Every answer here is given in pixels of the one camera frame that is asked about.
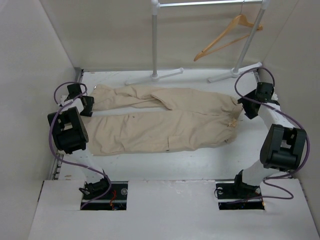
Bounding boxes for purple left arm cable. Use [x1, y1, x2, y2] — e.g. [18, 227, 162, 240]
[48, 82, 118, 210]

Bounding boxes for wooden clothes hanger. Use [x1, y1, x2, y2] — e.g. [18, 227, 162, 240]
[193, 9, 254, 62]

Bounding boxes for beige trousers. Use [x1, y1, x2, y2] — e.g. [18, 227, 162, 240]
[82, 84, 243, 156]

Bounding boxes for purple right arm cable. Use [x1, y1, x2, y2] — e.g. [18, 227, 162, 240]
[234, 66, 311, 201]

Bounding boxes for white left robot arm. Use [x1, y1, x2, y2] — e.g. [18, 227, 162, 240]
[47, 81, 112, 202]

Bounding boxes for white clothes rack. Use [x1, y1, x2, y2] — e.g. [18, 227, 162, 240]
[124, 0, 271, 87]

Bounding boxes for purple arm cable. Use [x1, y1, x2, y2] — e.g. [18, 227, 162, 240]
[48, 82, 118, 210]
[234, 66, 311, 201]

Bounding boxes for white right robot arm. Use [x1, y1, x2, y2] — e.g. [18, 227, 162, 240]
[231, 82, 307, 198]

